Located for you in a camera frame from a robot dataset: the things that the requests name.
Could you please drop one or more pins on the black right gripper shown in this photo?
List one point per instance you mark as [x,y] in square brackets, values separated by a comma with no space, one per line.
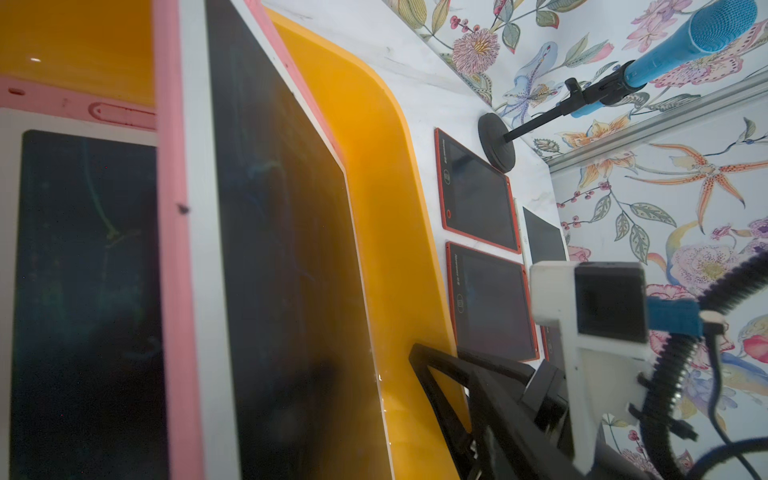
[521,425]

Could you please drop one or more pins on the red writing tablet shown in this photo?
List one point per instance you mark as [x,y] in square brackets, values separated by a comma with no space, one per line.
[552,347]
[475,198]
[490,305]

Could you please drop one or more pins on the pink writing tablet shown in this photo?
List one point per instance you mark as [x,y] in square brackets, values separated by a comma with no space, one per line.
[82,370]
[269,364]

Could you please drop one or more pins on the white writing tablet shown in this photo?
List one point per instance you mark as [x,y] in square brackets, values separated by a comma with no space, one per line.
[545,240]

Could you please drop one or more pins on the yellow plastic storage box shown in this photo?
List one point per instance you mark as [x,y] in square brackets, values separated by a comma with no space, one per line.
[106,48]

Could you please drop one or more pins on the black microphone stand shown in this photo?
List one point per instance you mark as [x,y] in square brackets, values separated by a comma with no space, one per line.
[497,139]

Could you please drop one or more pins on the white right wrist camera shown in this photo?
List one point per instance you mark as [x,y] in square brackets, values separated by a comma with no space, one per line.
[624,353]

